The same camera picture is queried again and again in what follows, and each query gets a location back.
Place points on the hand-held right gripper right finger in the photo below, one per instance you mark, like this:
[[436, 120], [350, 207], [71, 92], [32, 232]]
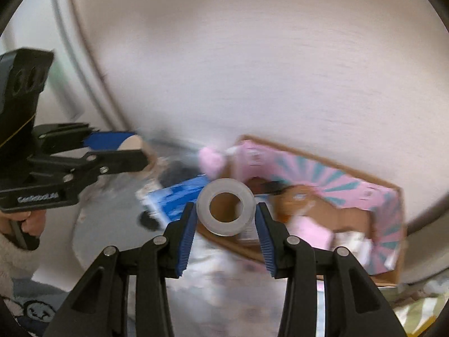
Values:
[[265, 242]]

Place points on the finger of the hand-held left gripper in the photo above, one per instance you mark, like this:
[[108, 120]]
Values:
[[105, 139], [119, 161]]

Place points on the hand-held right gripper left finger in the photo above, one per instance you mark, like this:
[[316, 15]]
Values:
[[186, 238]]

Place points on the beige round powder puff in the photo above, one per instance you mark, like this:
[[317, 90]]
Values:
[[133, 144]]

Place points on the clear tape roll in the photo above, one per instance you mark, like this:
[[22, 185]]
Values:
[[217, 226]]

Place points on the pink fluffy hairband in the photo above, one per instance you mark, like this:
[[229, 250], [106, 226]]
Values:
[[310, 233], [210, 159]]

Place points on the pink printed cardboard box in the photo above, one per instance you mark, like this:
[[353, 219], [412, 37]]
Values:
[[350, 186]]

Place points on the person's left forearm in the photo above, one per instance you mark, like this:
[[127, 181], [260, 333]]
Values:
[[14, 263]]

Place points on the person's left hand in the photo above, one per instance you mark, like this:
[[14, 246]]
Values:
[[33, 223]]

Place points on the blue tissue pack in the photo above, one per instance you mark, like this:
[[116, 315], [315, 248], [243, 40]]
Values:
[[175, 200]]

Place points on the white wardrobe door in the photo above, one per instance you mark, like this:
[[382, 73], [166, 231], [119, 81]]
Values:
[[70, 87]]

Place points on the pale green floral bedding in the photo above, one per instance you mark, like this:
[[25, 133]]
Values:
[[421, 309]]

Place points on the person's cartoon print pants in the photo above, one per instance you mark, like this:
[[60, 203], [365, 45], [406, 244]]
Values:
[[31, 312]]

